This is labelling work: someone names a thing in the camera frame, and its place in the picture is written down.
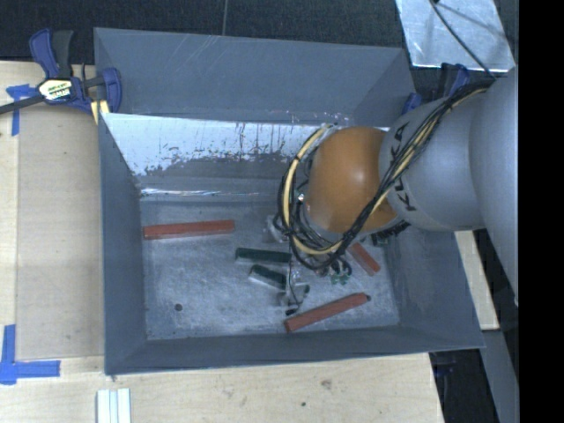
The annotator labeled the grey metal bin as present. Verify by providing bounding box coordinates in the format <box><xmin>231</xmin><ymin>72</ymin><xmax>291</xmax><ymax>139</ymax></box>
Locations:
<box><xmin>93</xmin><ymin>26</ymin><xmax>486</xmax><ymax>376</ymax></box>

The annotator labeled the pale wood flat board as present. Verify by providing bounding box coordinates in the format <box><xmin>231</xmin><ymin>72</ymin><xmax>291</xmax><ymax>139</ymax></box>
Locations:
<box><xmin>15</xmin><ymin>107</ymin><xmax>107</xmax><ymax>361</ymax></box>

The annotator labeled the short red-brown flat block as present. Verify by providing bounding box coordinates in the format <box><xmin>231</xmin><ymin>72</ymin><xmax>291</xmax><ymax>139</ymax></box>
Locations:
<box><xmin>346</xmin><ymin>241</ymin><xmax>382</xmax><ymax>278</ymax></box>

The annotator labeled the short dark green flat block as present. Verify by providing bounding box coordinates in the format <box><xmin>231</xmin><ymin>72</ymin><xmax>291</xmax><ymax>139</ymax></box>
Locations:
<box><xmin>249</xmin><ymin>263</ymin><xmax>288</xmax><ymax>290</ymax></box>

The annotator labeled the long red-brown flat block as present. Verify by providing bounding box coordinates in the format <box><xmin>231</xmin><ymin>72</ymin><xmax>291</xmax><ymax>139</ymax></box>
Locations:
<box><xmin>143</xmin><ymin>219</ymin><xmax>236</xmax><ymax>241</ymax></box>
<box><xmin>283</xmin><ymin>292</ymin><xmax>372</xmax><ymax>334</ymax></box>

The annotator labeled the long dark green flat block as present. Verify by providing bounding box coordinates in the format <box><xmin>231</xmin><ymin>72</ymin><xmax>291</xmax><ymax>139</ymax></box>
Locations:
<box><xmin>234</xmin><ymin>247</ymin><xmax>293</xmax><ymax>265</ymax></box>

